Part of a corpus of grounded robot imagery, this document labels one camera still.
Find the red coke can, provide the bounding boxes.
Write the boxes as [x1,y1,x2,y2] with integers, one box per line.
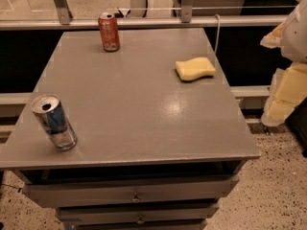
[98,12,120,52]

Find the white cable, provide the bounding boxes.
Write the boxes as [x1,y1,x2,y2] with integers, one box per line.
[213,13,223,56]

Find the blue silver energy drink can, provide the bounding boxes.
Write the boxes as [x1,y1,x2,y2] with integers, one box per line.
[31,94,77,151]

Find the middle grey drawer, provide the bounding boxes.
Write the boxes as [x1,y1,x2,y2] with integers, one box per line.
[59,202,219,225]

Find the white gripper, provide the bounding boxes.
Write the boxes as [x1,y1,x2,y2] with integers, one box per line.
[260,0,307,127]

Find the top grey drawer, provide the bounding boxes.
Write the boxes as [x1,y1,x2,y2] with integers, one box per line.
[23,175,239,208]

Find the yellow sponge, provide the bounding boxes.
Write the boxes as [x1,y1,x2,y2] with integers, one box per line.
[175,57,216,81]

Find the grey metal railing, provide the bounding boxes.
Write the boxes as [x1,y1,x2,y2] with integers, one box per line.
[0,0,302,31]

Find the grey drawer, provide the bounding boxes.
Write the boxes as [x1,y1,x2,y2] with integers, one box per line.
[23,175,239,208]
[59,202,219,225]

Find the grey drawer cabinet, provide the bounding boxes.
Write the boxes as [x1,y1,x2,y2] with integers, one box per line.
[0,28,260,230]

